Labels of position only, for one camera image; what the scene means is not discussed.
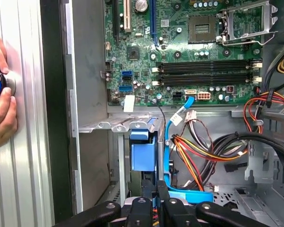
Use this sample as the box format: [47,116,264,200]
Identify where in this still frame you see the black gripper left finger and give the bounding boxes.
[53,179,155,227]

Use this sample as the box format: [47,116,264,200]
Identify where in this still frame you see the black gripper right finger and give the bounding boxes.
[157,181,274,227]

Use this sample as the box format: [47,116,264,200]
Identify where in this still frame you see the orange red power wire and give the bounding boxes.
[153,133,249,220]

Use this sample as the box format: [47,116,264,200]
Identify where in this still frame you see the blue data wire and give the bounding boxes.
[163,94,215,204]

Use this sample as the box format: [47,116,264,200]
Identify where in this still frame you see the round black tool blue ring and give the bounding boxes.
[0,72,17,99]

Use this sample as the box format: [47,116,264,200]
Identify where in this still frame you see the grey metal disk bay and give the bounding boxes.
[78,113,166,206]

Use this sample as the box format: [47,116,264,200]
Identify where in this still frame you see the person's right hand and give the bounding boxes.
[0,87,18,152]

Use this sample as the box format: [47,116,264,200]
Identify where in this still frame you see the RAM slot white clips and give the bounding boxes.
[151,66,263,73]
[151,80,263,87]

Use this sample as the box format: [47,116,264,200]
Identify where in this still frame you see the black open PC case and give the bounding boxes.
[40,0,284,227]

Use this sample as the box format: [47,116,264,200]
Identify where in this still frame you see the green motherboard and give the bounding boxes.
[104,0,263,107]

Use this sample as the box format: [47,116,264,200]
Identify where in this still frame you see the thin metal locking lever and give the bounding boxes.
[221,29,279,46]

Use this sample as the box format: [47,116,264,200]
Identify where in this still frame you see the CPU socket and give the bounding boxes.
[187,16,216,45]

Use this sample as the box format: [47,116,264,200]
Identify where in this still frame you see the blue expansion slot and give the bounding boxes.
[149,0,160,47]

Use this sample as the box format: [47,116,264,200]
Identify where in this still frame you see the black expansion slot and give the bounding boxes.
[113,0,121,45]

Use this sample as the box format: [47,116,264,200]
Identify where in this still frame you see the white expansion slot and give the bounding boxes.
[124,0,131,33]

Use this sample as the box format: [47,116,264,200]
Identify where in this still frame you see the round silver coin battery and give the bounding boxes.
[134,0,149,13]

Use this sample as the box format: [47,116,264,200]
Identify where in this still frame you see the multicolour supply wire bundle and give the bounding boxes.
[203,40,284,190]

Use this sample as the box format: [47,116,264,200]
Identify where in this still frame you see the metal socket cover frame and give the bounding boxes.
[216,1,279,46]

